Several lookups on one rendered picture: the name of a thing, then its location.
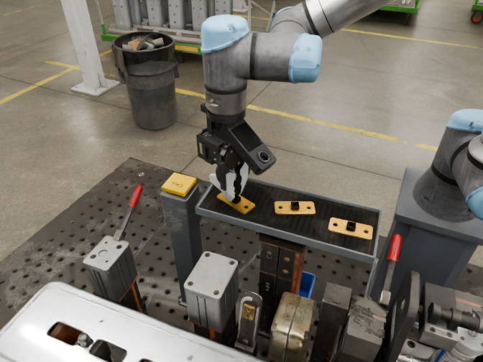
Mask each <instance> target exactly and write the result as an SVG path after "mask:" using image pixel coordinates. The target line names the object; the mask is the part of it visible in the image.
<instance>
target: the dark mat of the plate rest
mask: <svg viewBox="0 0 483 362"><path fill-rule="evenodd" d="M220 193H221V191H220V190H219V189H218V188H217V187H216V186H213V188H212V189H211V191H210V193H209V194H208V195H207V196H206V198H205V200H204V201H203V202H202V203H201V205H200V206H199V208H203V209H206V210H210V211H213V212H217V213H221V214H224V215H229V216H231V217H235V218H239V219H242V220H245V221H249V222H253V223H257V224H260V225H263V226H267V227H270V228H275V229H278V230H281V231H285V232H288V233H293V234H296V235H299V236H303V237H306V238H311V239H314V240H317V241H322V242H324V243H329V244H332V245H334V246H340V247H342V248H345V249H350V250H352V251H358V252H360V253H363V254H368V255H371V256H373V251H374V242H375V237H376V232H377V224H378V219H379V214H380V213H377V212H374V211H370V210H365V209H362V208H357V207H354V206H350V205H345V204H342V203H336V202H333V201H330V200H324V199H321V198H316V197H313V196H309V195H304V194H301V193H298V192H292V191H289V190H283V189H280V188H277V187H272V186H269V185H263V184H260V183H257V182H252V181H248V180H247V182H246V184H245V186H244V189H243V191H242V193H241V194H240V195H241V196H242V197H243V198H246V199H247V200H249V201H250V202H252V203H254V204H255V207H254V208H253V209H251V210H250V211H249V212H248V213H247V214H242V213H240V212H239V211H237V210H235V209H234V208H232V207H231V206H229V205H227V204H226V203H224V202H223V201H221V200H219V199H218V198H217V195H218V194H220ZM276 201H298V202H313V203H314V207H315V211H316V214H315V215H278V214H276V213H275V202H276ZM331 218H338V219H342V220H345V221H351V222H355V223H361V224H364V225H368V226H371V227H373V231H372V240H366V239H363V238H357V237H353V236H348V235H344V234H341V233H335V232H332V231H329V230H328V226H329V223H330V219H331Z"/></svg>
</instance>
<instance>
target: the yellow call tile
mask: <svg viewBox="0 0 483 362"><path fill-rule="evenodd" d="M195 183H196V178H194V177H189V176H186V175H181V174H178V173H175V172H174V173H173V174H172V175H171V177H170V178H169V179H168V180H167V181H166V183H165V184H164V185H163V186H162V191H165V192H170V193H172V194H176V195H180V196H183V197H185V196H186V195H187V193H188V192H189V190H190V189H191V188H192V186H194V184H195Z"/></svg>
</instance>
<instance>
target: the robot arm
mask: <svg viewBox="0 0 483 362"><path fill-rule="evenodd" d="M394 1H395V0H305V1H302V2H301V3H299V4H297V5H296V6H288V7H285V8H283V9H281V10H279V12H278V13H276V15H275V16H274V17H273V19H272V21H271V22H270V27H269V33H265V32H249V28H248V24H247V21H246V19H245V18H243V17H240V16H234V15H229V14H225V15H217V16H213V17H209V18H207V19H206V20H205V21H204V22H203V23H202V27H201V36H202V47H201V52H202V56H203V76H204V85H205V97H206V102H205V103H202V104H201V111H202V112H204V113H206V120H207V127H206V128H205V129H203V130H202V132H201V133H199V134H197V135H196V140H197V148H198V157H200V158H201V159H203V160H205V162H207V163H209V164H211V165H213V164H217V167H216V174H210V175H209V179H210V181H211V182H212V183H213V184H214V185H215V186H216V187H217V188H218V189H219V190H220V191H221V192H222V194H223V196H224V197H225V198H226V199H227V200H228V201H229V202H231V201H232V200H233V199H234V198H235V195H234V181H236V189H235V194H237V195H238V196H240V194H241V193H242V191H243V189H244V186H245V184H246V182H247V178H248V175H249V173H250V170H252V171H253V173H254V174H255V175H260V174H262V173H263V172H265V171H267V170H268V169H269V168H271V166H272V165H273V164H274V163H276V160H277V158H276V157H275V156H274V154H273V153H272V152H271V151H270V150H269V149H268V148H267V146H266V145H265V143H264V142H263V141H262V140H261V139H260V138H259V137H258V136H257V134H256V133H255V132H254V130H253V129H252V128H251V126H250V125H249V124H248V123H247V122H246V121H245V120H244V117H245V116H246V107H247V80H263V81H275V82H287V83H293V84H296V83H313V82H315V81H316V80H317V79H318V75H319V71H320V66H321V54H322V39H323V38H325V37H327V36H329V35H331V34H333V33H334V32H337V31H339V30H340V29H343V28H344V27H346V26H348V25H350V24H352V23H354V22H356V21H358V20H359V19H361V18H363V17H365V16H367V15H369V14H371V13H372V12H374V11H377V10H378V9H381V8H382V7H384V6H386V5H388V4H390V3H392V2H394ZM206 132H208V133H206ZM204 133H205V134H204ZM203 134H204V135H203ZM199 142H200V143H201V144H202V152H203V153H200V147H199ZM413 198H414V200H415V202H416V203H417V204H418V205H419V206H420V207H421V208H422V209H423V210H424V211H426V212H427V213H429V214H431V215H433V216H435V217H437V218H440V219H443V220H445V221H452V222H467V221H472V220H474V219H475V218H478V219H480V220H481V221H483V110H479V109H463V110H460V111H457V112H455V113H453V114H452V116H451V118H450V120H449V122H448V123H447V125H446V130H445V132H444V134H443V137H442V139H441V142H440V144H439V146H438V149H437V152H436V155H435V157H434V159H433V162H432V165H431V166H430V167H429V168H428V169H427V170H426V172H425V173H424V174H423V175H422V176H421V177H420V178H419V179H418V181H417V182H416V184H415V187H414V188H413Z"/></svg>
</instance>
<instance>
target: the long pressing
mask: <svg viewBox="0 0 483 362"><path fill-rule="evenodd" d="M101 320H103V322H100V321H101ZM59 322H60V323H62V324H64V325H67V326H69V327H71V328H74V329H76V330H79V331H81V332H82V333H88V335H89V337H90V338H92V339H93V342H92V344H91V346H89V347H88V348H84V347H82V346H79V342H78V344H76V345H70V344H67V343H65V342H63V341H61V340H58V339H57V338H54V337H52V336H50V335H49V334H48V333H49V331H50V330H51V328H52V327H53V326H54V325H55V324H56V323H59ZM98 340H102V341H104V342H106V343H109V344H111V345H114V346H116V347H117V348H120V349H122V350H125V351H126V357H125V359H124V360H123V361H122V362H140V361H141V360H144V359H145V360H148V361H151V362H267V361H264V360H262V359H260V358H257V357H254V356H251V355H249V354H247V353H244V352H241V351H238V350H236V349H234V348H231V347H228V346H227V345H223V344H221V343H218V342H216V341H214V340H210V339H208V338H205V337H203V336H201V335H197V334H195V333H192V332H190V331H188V330H184V329H182V328H179V327H177V326H175V325H171V324H170V323H167V322H164V321H162V320H158V319H157V318H154V317H151V316H149V315H146V314H144V313H141V312H138V311H136V310H133V309H131V308H128V307H125V306H123V305H120V304H118V303H115V302H112V301H110V300H107V299H105V298H103V297H99V296H97V295H95V294H92V293H90V292H87V291H84V290H82V289H79V288H77V287H74V286H71V285H69V284H66V283H64V282H57V281H56V282H49V283H47V284H46V285H45V286H44V287H42V288H41V289H40V290H39V291H38V292H37V293H36V294H35V295H34V296H33V297H32V298H31V299H30V300H29V301H28V302H27V303H26V304H25V305H24V306H23V308H22V309H21V310H20V311H18V313H17V314H16V315H15V316H14V317H13V318H12V319H11V320H10V321H9V322H8V323H7V324H6V325H5V326H4V327H3V328H2V329H1V330H0V362H108V361H105V360H104V359H101V358H99V357H97V356H94V355H92V354H91V353H90V350H91V348H92V347H93V345H94V344H95V343H96V342H97V341H98ZM189 356H192V357H193V359H192V360H188V357H189Z"/></svg>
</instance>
